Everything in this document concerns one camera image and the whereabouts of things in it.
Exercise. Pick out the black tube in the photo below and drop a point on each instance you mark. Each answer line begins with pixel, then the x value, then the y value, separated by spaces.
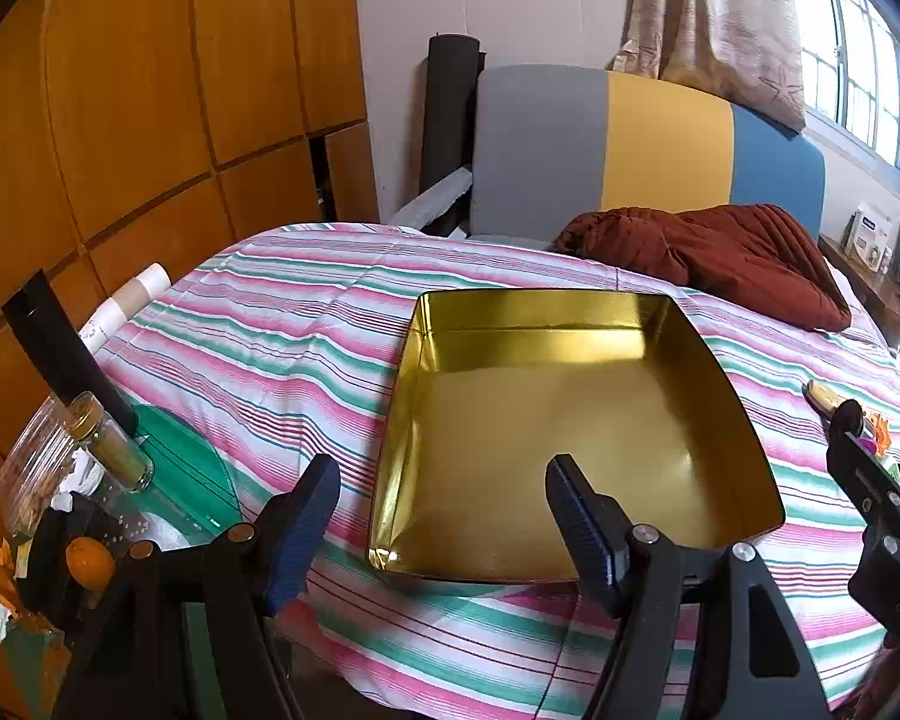
pixel 52 345

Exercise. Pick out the grey yellow blue headboard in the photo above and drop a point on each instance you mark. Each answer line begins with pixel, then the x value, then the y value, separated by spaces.
pixel 540 150

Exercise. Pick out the wooden bedside desk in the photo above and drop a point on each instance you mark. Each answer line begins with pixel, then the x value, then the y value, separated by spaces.
pixel 862 277

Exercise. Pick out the green glass side table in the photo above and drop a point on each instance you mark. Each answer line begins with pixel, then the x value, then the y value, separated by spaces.
pixel 187 465

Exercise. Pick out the yellow oval bar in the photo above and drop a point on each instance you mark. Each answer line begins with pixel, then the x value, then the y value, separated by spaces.
pixel 821 394

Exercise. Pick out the gold metal tin box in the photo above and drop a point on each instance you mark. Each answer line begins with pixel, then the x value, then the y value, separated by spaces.
pixel 570 405

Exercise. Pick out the black rolled mat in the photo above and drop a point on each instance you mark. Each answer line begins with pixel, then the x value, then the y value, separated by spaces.
pixel 446 112

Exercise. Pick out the white paper roll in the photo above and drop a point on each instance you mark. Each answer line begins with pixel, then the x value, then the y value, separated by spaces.
pixel 131 300

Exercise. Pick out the orange green packet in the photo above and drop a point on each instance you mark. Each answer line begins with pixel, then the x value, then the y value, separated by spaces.
pixel 22 652

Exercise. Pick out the clear plastic container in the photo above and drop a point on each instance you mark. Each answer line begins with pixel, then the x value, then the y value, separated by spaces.
pixel 34 465

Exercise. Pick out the beige patterned curtain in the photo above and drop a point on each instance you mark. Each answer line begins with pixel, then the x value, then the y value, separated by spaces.
pixel 720 22

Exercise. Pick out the wooden wardrobe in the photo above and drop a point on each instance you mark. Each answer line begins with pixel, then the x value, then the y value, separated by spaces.
pixel 157 90

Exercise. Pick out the orange fruit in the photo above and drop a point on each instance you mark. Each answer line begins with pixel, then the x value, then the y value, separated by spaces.
pixel 90 562

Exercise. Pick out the striped pink green blanket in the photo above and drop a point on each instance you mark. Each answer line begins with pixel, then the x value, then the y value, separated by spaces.
pixel 285 330

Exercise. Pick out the white foam tube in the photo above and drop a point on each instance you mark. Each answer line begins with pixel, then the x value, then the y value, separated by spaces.
pixel 435 199

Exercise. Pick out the orange toy block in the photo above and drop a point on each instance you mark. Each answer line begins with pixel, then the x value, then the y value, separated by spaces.
pixel 879 435

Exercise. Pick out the pale pink bed sheet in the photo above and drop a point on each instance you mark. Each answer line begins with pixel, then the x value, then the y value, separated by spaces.
pixel 859 300

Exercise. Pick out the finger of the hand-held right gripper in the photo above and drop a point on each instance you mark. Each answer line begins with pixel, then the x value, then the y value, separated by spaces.
pixel 870 480

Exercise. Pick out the maroon quilt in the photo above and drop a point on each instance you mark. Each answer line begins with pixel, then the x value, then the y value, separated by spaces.
pixel 720 247

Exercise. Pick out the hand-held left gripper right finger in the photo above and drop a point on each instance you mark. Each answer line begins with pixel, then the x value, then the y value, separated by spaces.
pixel 581 525

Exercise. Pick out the window with metal bars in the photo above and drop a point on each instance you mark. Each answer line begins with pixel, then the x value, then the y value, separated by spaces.
pixel 855 52

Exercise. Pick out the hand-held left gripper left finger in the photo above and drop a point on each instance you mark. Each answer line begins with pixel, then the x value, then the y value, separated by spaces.
pixel 304 532

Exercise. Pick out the spice bottle with gold cap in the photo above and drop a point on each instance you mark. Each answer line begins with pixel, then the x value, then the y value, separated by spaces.
pixel 116 450

